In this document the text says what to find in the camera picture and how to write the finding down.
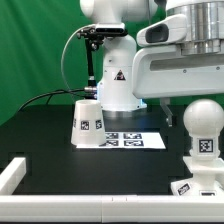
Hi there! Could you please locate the black cable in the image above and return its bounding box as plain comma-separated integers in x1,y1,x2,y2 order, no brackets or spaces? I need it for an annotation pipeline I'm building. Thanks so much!
18,88,88,114

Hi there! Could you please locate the white left fence rail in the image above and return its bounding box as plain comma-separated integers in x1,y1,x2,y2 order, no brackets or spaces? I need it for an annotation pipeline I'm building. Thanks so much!
0,157,26,196

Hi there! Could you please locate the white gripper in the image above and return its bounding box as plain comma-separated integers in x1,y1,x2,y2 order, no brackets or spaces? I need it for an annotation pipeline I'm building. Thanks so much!
132,45,224,127

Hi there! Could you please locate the white lamp bulb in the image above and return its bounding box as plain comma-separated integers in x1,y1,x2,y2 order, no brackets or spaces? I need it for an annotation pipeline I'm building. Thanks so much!
183,99,224,160

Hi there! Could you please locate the black camera on stand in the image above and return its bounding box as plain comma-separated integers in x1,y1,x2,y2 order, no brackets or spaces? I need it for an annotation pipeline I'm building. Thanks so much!
77,23,128,40

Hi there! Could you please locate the white lamp base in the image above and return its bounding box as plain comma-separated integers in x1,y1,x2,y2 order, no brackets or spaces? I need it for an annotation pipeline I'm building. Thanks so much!
170,156,224,196

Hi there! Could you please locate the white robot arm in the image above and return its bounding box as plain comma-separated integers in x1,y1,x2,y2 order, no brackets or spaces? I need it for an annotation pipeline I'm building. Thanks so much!
80,0,224,116

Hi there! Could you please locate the white front fence rail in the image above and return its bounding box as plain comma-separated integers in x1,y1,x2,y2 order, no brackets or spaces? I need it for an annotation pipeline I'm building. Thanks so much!
0,196,224,223

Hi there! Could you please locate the white fence rail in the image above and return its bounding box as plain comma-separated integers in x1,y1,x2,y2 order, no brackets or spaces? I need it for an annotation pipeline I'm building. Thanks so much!
0,157,26,196
0,196,224,223

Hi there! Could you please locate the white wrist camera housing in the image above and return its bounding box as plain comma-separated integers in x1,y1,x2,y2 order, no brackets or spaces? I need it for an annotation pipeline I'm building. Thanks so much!
136,14,187,47

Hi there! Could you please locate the black camera stand pole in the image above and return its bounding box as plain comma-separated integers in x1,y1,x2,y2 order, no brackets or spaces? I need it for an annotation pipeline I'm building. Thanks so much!
85,39,97,99

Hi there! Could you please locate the white lamp shade cone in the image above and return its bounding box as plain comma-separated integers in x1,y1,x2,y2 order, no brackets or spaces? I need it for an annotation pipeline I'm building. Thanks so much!
71,99,106,147

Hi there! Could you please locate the white marker sheet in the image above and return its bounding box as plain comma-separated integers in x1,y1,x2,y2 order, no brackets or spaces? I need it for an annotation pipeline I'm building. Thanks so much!
99,132,166,150

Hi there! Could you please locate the grey camera cable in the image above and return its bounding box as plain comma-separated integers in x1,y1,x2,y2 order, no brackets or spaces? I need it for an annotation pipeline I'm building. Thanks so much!
60,26,92,98

